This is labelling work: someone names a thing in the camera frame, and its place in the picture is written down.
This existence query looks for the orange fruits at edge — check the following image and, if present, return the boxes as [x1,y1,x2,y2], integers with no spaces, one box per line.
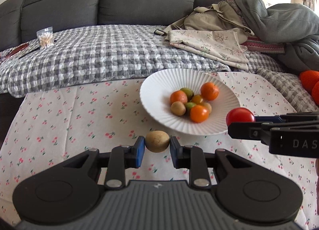
[299,70,319,105]

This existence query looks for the tan round longan fruit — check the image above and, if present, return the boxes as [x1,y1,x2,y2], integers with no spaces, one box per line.
[201,102,212,114]

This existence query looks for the folded floral cloth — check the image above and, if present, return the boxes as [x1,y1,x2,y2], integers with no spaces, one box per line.
[165,30,248,70]

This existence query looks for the tan longan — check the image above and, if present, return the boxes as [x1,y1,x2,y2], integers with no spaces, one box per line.
[145,131,170,153]

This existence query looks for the clear toothpick box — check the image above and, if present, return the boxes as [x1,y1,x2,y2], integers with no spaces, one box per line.
[37,27,54,49]

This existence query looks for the red patterned cushion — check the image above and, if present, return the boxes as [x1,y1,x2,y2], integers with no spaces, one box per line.
[242,36,284,54]

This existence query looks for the beige jacket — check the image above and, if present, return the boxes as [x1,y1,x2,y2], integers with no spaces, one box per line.
[167,1,254,35]

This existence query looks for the white ribbed plate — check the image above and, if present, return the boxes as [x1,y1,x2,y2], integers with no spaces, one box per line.
[140,69,240,136]

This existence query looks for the red tomato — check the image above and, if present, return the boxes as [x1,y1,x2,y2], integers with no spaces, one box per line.
[225,107,256,126]

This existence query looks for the small orange mandarin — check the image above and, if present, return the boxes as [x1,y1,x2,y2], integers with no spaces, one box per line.
[170,90,188,105]

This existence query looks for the amber brown cherry tomato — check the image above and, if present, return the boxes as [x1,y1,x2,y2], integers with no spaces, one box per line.
[191,94,204,105]

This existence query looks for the grey checkered blanket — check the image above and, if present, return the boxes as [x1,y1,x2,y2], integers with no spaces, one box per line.
[0,24,285,99]

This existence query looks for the orange cherry tomato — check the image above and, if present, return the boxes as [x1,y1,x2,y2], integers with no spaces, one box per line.
[190,105,209,123]

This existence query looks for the green reddish oval fruit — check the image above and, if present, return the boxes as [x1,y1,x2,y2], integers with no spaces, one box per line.
[184,102,197,115]

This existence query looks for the dark grey sofa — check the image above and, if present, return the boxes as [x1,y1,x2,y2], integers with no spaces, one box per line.
[1,0,222,134]

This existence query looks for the large orange mandarin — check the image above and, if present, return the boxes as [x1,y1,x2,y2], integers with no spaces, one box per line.
[200,82,220,101]

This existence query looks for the dark red flat packet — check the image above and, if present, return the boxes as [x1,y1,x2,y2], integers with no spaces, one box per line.
[3,43,39,60]

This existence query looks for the cherry print tablecloth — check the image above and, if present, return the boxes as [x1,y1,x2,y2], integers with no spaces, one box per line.
[1,80,318,229]

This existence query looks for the grey woven throw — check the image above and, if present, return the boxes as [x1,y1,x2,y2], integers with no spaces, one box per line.
[257,68,318,113]

